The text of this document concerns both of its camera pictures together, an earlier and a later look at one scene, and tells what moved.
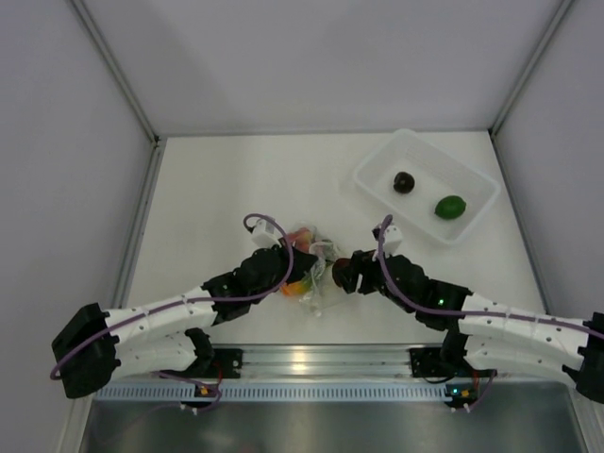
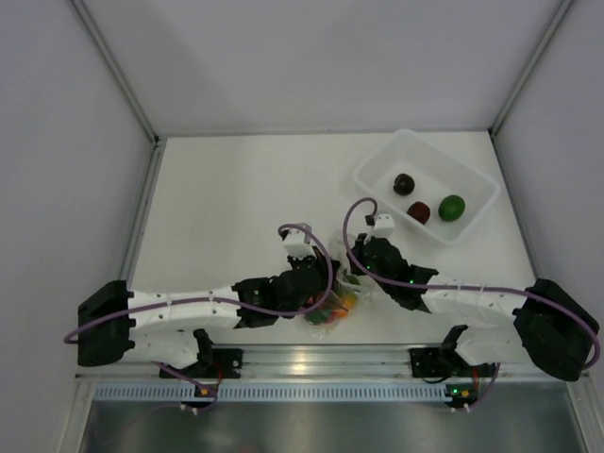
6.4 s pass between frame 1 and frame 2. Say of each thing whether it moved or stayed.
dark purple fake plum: stayed
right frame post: stayed
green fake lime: stayed
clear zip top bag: moved
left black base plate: stayed
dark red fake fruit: moved
